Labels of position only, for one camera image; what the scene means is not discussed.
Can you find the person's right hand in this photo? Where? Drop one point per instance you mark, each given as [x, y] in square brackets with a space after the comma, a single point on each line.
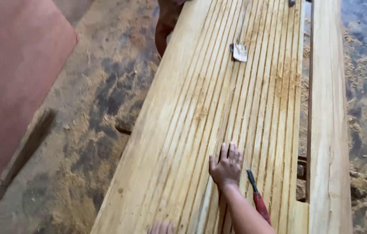
[226, 170]

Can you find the person's left hand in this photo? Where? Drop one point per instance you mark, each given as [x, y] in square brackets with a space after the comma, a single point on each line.
[161, 228]

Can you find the person's left fingers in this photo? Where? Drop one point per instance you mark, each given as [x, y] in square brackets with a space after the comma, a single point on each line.
[161, 228]

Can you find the small dark wood block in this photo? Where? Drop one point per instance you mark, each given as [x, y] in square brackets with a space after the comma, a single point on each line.
[124, 126]

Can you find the wide grooved wooden plank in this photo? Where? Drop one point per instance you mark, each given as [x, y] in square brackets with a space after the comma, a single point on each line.
[203, 113]

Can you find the dark wooden strip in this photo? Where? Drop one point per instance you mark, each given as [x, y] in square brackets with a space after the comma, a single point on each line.
[24, 154]

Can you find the white sandpaper piece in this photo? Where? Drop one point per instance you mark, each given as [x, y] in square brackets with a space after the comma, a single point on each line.
[240, 53]

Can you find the narrow pale wooden plank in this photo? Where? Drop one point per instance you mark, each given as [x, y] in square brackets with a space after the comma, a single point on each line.
[328, 123]

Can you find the reddish brown board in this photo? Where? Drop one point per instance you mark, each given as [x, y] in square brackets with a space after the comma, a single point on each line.
[14, 84]

